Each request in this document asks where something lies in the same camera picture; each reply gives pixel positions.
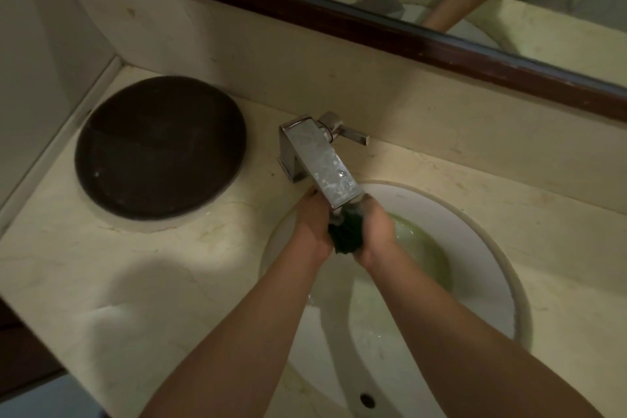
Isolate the person's left hand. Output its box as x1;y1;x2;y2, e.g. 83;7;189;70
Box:
292;189;340;265

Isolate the person's right forearm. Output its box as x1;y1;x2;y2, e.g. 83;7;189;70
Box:
360;247;604;418

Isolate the white round sink basin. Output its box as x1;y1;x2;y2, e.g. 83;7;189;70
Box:
258;181;533;418

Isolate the dark green cloth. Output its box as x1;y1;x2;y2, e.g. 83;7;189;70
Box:
327;206;365;255

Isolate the person's left forearm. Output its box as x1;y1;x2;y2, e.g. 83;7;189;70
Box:
139;242;330;418

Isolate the chrome square faucet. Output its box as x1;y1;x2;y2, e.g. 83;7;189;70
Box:
279;111;370;211

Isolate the person's right hand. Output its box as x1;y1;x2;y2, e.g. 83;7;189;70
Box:
351;195;397;270

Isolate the dark wood framed mirror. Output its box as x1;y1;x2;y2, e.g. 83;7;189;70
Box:
24;0;627;122

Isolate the dark brown round tray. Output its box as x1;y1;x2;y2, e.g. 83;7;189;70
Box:
74;76;247;220

